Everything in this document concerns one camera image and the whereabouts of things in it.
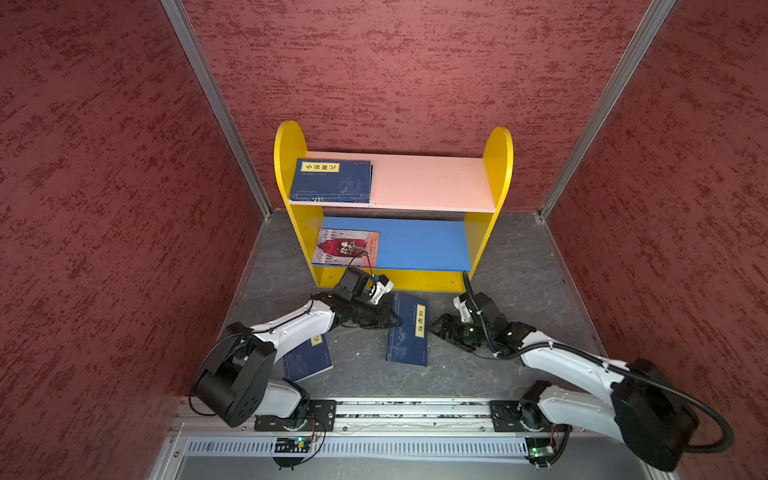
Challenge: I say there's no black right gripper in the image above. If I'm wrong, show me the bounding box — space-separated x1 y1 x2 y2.
427 314 493 352

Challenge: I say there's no blue book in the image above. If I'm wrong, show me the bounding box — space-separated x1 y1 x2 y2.
289 159 373 203
386 292 428 367
282 335 333 382

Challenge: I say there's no red Hamlet picture book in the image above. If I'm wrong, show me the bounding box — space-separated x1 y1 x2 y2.
312 228 380 268

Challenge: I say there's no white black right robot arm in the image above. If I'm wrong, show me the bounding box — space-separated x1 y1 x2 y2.
429 293 699 472

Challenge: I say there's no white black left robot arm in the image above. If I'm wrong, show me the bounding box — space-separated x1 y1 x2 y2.
189 266 402 430

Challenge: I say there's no yellow pink blue bookshelf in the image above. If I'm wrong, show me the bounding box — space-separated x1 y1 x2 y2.
274 121 514 293

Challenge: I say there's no right controller circuit board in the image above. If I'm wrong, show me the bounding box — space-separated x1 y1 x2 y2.
525 438 556 463

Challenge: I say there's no controller circuit board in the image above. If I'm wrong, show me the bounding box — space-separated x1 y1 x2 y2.
273 437 313 456
525 438 556 463

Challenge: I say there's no left controller circuit board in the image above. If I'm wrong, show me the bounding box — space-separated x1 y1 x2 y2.
273 437 313 456

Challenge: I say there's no left aluminium corner profile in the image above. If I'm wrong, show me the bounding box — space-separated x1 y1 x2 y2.
161 0 273 220

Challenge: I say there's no aluminium corner profile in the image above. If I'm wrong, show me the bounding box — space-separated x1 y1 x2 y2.
538 0 676 223
161 0 273 220

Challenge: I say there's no right aluminium corner profile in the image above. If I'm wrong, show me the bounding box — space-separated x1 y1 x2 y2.
538 0 676 223

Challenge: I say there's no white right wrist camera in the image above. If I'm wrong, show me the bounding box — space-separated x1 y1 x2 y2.
453 292 474 324

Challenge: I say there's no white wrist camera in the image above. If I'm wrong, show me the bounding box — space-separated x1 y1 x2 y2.
368 275 394 306
453 292 474 324

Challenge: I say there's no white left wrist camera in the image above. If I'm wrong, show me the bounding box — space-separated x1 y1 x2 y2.
368 275 394 306

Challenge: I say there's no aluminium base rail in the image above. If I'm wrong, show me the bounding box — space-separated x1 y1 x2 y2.
170 395 655 436

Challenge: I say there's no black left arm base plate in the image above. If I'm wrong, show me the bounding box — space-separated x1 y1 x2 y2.
253 399 337 433

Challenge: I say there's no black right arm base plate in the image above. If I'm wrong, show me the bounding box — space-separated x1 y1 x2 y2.
489 400 570 435

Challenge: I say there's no black corrugated cable conduit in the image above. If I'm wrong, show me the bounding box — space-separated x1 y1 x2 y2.
460 271 736 455

